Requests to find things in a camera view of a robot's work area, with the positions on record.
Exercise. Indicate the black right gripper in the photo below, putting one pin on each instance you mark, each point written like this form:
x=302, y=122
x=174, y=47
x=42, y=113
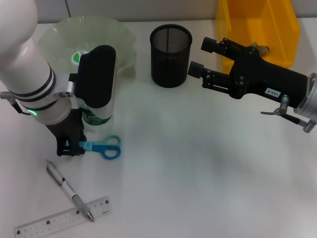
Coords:
x=262, y=79

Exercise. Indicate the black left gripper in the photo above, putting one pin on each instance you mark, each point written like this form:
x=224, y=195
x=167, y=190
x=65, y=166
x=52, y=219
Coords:
x=67, y=129

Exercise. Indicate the blue sheathed scissors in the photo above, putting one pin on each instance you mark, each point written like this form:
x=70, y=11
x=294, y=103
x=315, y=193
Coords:
x=109, y=147

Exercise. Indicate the clear green-label water bottle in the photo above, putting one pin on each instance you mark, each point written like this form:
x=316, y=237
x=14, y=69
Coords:
x=96, y=119

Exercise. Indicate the green plastic wrapper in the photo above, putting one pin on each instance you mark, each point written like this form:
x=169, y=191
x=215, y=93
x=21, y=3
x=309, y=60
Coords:
x=261, y=48

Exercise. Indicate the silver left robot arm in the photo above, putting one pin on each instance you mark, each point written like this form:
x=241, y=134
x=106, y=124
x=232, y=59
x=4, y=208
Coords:
x=22, y=62

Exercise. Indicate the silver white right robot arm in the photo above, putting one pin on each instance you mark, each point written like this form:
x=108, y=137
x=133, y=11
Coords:
x=309, y=96

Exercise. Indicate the black mesh pen holder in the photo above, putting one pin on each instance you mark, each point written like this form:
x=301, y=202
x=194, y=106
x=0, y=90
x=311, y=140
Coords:
x=171, y=64

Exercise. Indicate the silver ballpoint pen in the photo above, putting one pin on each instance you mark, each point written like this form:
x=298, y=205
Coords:
x=67, y=188

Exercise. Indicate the clear plastic ruler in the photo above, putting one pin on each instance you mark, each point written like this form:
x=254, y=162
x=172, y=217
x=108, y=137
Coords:
x=49, y=220

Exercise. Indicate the green glass fruit plate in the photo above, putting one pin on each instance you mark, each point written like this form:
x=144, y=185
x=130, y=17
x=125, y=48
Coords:
x=64, y=34

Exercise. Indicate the yellow plastic bin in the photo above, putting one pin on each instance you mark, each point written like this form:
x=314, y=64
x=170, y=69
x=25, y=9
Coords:
x=255, y=17

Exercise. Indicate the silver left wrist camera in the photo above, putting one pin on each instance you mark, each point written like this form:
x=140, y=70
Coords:
x=96, y=77

